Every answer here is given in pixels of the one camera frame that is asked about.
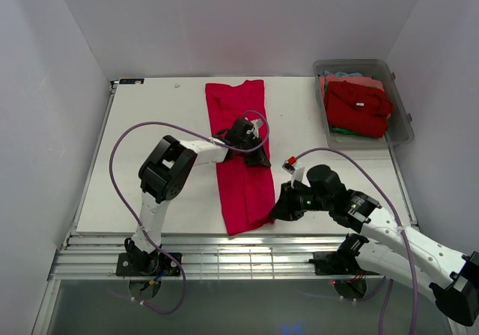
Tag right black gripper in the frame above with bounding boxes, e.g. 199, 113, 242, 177
267, 179, 332, 221

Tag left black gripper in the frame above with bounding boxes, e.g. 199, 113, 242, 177
237, 135, 269, 168

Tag crimson red t shirt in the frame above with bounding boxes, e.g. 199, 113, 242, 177
205, 80, 275, 236

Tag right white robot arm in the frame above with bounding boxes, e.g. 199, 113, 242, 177
269, 159, 478, 327

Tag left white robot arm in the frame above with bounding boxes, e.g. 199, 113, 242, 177
124, 114, 271, 275

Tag green shirt in bin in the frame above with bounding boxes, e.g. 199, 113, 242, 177
330, 127, 356, 135

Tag folded red shirt in bin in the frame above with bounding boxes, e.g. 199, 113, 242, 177
324, 81, 394, 138

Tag clear plastic bin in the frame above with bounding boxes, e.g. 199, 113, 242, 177
313, 59, 414, 150

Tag pink shirt in bin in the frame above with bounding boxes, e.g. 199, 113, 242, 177
318, 74, 384, 93

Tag light blue shirt in bin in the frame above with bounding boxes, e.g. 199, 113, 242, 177
321, 70, 362, 78

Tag blue label sticker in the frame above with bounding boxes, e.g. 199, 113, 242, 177
118, 78, 144, 84

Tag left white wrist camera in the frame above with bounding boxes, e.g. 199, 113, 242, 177
248, 118, 263, 139

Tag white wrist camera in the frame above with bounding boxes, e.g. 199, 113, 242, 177
281, 156, 305, 190
248, 118, 263, 139

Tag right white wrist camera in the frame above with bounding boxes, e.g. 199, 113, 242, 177
281, 156, 305, 190

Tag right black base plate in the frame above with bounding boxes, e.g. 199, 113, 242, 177
308, 251, 378, 276

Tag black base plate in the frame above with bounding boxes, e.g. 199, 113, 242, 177
115, 253, 182, 277
308, 251, 378, 276

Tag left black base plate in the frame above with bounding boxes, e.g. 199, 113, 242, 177
115, 253, 182, 277

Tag aluminium frame rails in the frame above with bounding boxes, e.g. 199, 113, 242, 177
48, 233, 450, 282

